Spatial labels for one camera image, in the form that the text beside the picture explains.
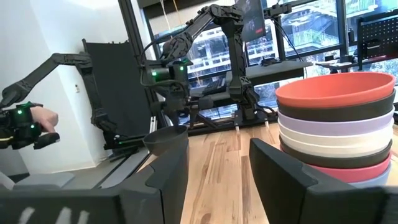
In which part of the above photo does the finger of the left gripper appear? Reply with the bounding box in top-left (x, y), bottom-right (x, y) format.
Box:
top-left (172, 108), bottom-right (183, 135)
top-left (189, 105), bottom-right (200, 128)

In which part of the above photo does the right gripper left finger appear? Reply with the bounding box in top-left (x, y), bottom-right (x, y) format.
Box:
top-left (0, 139), bottom-right (190, 224)

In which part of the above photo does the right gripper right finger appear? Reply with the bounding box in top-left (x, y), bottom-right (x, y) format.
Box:
top-left (249, 138), bottom-right (398, 224)

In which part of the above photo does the dark grey bowl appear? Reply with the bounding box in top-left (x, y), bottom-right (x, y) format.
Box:
top-left (142, 124), bottom-right (190, 157)
top-left (276, 90), bottom-right (396, 123)
top-left (279, 136), bottom-right (393, 169)

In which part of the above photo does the pink bowl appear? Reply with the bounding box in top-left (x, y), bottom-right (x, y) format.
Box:
top-left (306, 152), bottom-right (392, 184)

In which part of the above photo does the blue-grey bowl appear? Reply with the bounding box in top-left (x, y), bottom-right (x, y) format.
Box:
top-left (348, 164), bottom-right (392, 189)

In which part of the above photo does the orange-red bowl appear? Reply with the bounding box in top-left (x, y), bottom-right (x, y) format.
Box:
top-left (275, 72), bottom-right (396, 110)

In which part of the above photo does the black keyboard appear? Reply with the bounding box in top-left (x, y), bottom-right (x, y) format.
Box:
top-left (201, 76), bottom-right (229, 96)

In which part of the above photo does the black back panel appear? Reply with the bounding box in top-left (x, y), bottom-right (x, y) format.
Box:
top-left (82, 39), bottom-right (155, 139)

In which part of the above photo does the grey desk top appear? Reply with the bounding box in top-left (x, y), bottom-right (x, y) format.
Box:
top-left (245, 60), bottom-right (314, 86)

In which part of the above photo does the dark computer monitor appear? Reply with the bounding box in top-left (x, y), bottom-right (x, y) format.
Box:
top-left (234, 0), bottom-right (267, 43)

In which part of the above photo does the black monitor stand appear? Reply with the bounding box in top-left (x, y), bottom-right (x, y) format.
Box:
top-left (264, 2), bottom-right (293, 63)

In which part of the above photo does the person's hand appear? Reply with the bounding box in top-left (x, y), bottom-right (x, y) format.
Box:
top-left (30, 105), bottom-right (59, 133)

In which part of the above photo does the black pegboard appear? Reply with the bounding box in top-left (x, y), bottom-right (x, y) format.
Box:
top-left (356, 14), bottom-right (398, 71)

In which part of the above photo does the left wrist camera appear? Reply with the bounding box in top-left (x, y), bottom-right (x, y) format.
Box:
top-left (141, 65), bottom-right (171, 85)

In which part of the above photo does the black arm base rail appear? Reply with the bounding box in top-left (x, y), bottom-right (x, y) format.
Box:
top-left (186, 110), bottom-right (279, 136)

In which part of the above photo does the black frame post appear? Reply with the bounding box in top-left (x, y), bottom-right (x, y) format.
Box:
top-left (117, 0), bottom-right (162, 125)

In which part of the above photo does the black leader arm handle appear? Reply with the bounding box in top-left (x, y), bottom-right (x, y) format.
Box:
top-left (0, 101), bottom-right (60, 151)

